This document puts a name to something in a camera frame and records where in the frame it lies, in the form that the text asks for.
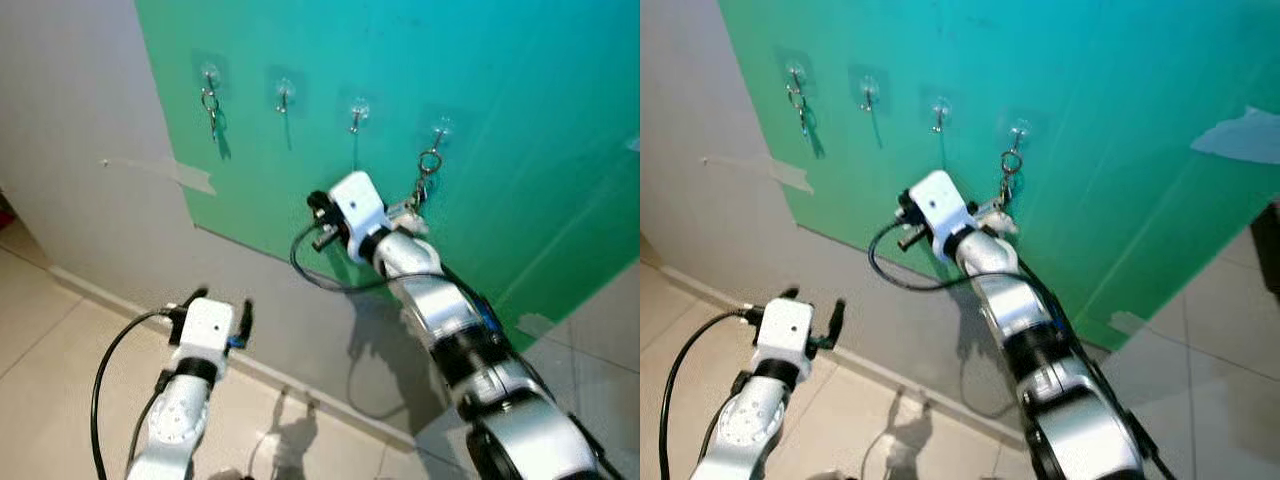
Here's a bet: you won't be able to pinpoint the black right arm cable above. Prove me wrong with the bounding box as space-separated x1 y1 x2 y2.
867 222 1046 293
290 222 471 293

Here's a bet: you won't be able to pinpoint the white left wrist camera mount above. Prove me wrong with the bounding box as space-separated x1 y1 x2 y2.
756 296 814 364
177 297 237 362

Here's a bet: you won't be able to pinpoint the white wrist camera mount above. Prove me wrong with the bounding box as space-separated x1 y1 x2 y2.
329 171 392 257
907 169 974 260
756 296 814 364
177 297 237 362

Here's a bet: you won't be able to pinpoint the long beige tape strip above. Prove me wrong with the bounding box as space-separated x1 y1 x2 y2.
700 154 817 195
100 154 217 197

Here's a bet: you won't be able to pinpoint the clear adhesive wall hook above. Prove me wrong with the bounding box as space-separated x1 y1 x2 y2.
920 85 962 135
192 50 232 97
999 104 1044 152
340 87 382 137
267 67 307 117
775 48 817 97
419 104 464 152
849 65 892 114

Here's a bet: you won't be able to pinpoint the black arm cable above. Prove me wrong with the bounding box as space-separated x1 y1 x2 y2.
290 222 471 293
90 308 186 480
657 308 766 480
867 222 1046 293

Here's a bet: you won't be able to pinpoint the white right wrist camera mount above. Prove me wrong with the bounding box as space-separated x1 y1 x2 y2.
329 171 392 257
907 169 974 260

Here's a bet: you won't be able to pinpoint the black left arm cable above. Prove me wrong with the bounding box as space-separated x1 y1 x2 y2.
90 308 186 480
657 308 766 480

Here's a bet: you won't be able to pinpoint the green wall sheet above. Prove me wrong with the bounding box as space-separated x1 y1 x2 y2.
135 0 641 352
718 0 1280 352

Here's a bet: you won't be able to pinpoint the silver keys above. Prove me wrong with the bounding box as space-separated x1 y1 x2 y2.
994 147 1027 210
411 147 447 212

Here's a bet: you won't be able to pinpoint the black furniture edge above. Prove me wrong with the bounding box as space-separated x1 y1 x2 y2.
1249 198 1280 304

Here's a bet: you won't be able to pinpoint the white paper patch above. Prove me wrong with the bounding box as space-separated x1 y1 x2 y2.
1189 104 1280 167

